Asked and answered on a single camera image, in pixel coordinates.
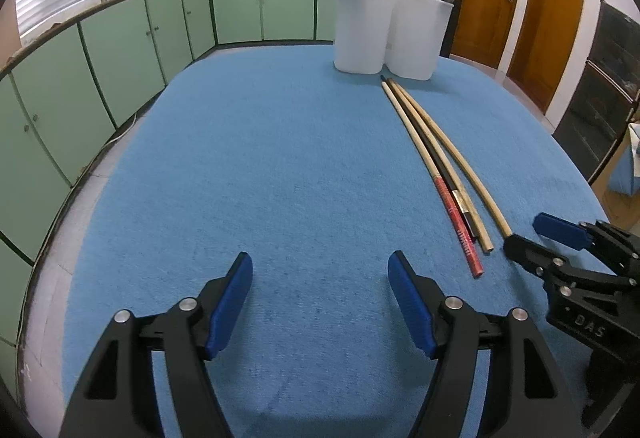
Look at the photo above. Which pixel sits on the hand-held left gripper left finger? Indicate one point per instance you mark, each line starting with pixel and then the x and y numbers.
pixel 232 303

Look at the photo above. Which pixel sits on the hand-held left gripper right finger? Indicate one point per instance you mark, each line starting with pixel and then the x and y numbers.
pixel 410 303

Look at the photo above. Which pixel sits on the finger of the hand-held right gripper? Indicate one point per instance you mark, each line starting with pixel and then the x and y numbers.
pixel 555 228
pixel 525 249

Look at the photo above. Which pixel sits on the plain bamboo chopstick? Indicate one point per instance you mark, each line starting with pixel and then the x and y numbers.
pixel 470 168
pixel 482 238

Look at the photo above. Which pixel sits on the bundle of chopsticks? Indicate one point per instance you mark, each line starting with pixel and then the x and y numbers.
pixel 455 214

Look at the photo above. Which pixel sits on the dark wooden chopstick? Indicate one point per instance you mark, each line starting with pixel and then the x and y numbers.
pixel 442 169

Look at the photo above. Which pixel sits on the white two-compartment utensil holder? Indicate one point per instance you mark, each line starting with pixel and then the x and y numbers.
pixel 365 28

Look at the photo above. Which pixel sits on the light blue bag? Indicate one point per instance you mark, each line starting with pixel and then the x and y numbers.
pixel 627 173

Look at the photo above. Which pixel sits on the blue table mat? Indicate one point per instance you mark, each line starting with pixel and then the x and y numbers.
pixel 280 178

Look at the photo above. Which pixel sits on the black glass-door cabinet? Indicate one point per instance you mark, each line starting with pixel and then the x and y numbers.
pixel 595 88

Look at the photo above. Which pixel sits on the green base cabinets with counter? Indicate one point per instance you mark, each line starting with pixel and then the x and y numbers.
pixel 125 48

